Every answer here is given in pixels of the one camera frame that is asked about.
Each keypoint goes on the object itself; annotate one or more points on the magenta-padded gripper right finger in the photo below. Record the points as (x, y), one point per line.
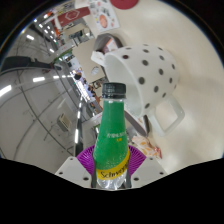
(146, 171)

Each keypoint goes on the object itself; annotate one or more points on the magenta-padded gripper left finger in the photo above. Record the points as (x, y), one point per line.
(75, 171)

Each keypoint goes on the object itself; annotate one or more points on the green drink bottle black cap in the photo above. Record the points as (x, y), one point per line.
(111, 143)

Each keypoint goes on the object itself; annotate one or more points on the ceiling air conditioner unit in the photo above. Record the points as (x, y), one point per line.
(64, 122)

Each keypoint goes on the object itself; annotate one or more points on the white polka-dot mug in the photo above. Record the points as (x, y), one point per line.
(146, 83)

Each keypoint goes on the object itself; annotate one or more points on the ceiling strip lights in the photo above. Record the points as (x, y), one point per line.
(38, 79)

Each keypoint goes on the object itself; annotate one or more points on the crumpled white napkin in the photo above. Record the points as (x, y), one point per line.
(97, 58)

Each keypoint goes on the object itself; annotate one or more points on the printed sticker flyer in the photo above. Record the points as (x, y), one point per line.
(104, 16)

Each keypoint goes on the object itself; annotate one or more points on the flat round red coaster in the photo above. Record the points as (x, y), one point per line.
(124, 4)

